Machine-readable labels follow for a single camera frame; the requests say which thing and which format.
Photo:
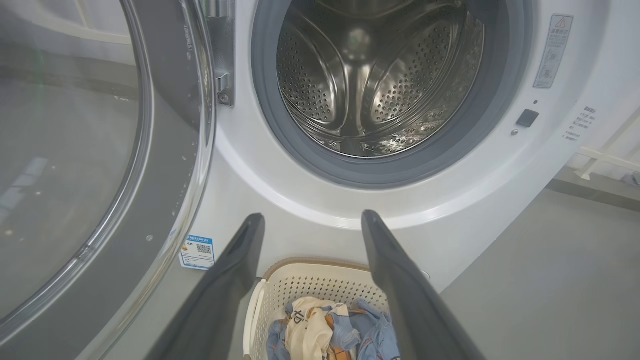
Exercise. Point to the cream cartoon print garment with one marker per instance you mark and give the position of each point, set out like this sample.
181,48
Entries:
310,330

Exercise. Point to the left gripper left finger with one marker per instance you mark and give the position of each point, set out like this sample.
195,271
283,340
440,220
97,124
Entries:
220,300

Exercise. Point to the black door latch socket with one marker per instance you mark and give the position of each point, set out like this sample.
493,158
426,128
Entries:
527,118

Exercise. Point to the blue energy label sticker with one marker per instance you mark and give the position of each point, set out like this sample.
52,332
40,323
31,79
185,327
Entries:
197,252

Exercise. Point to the grey warning sticker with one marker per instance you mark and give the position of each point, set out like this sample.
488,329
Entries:
553,50

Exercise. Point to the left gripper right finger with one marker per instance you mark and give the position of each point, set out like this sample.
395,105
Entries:
410,300

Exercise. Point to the cream perforated laundry basket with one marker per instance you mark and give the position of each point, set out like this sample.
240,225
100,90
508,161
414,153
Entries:
320,282

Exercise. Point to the white front-load washing machine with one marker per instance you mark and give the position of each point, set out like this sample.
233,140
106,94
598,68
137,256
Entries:
310,210

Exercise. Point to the metal washer door hinge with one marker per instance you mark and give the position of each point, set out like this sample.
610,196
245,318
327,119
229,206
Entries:
224,60

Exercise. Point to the stainless steel washing machine drum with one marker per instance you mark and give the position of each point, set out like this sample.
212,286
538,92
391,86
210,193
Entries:
400,85

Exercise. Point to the washing machine glass door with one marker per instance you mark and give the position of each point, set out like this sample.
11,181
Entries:
165,150

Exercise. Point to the white metal rail frame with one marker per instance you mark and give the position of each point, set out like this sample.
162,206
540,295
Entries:
600,155

